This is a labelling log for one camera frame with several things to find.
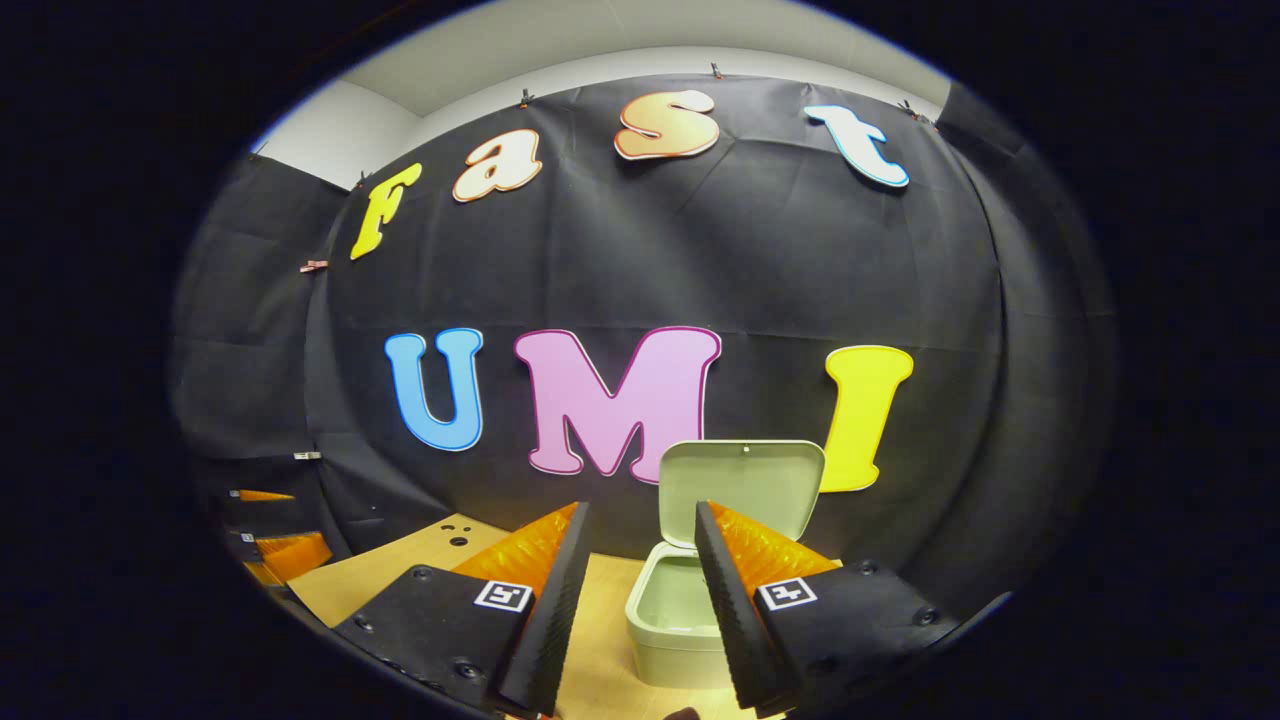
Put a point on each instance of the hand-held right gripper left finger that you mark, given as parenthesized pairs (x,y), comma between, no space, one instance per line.
(550,630)

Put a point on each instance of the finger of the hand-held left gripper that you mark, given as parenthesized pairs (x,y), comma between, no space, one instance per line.
(295,558)
(265,495)

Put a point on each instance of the black backdrop cloth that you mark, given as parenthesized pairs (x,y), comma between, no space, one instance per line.
(640,260)

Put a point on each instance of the wooden desktop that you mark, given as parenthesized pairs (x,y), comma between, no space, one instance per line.
(400,570)

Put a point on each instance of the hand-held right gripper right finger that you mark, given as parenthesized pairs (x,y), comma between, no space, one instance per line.
(735,620)

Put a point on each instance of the pale green desktop garbage bin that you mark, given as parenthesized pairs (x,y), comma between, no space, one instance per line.
(745,490)

